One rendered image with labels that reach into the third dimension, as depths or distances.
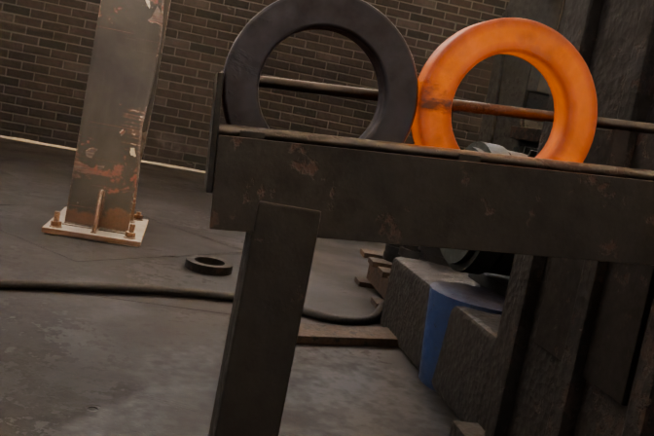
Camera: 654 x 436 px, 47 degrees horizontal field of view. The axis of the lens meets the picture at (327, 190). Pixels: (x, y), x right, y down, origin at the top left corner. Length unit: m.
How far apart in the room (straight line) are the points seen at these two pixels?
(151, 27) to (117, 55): 0.18
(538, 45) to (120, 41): 2.60
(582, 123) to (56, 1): 6.32
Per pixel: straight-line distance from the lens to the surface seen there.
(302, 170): 0.68
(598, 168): 0.78
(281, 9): 0.70
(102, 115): 3.23
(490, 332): 1.80
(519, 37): 0.76
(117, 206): 3.26
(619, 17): 1.48
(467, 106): 0.81
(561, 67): 0.78
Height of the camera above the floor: 0.65
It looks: 5 degrees down
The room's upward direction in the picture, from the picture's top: 11 degrees clockwise
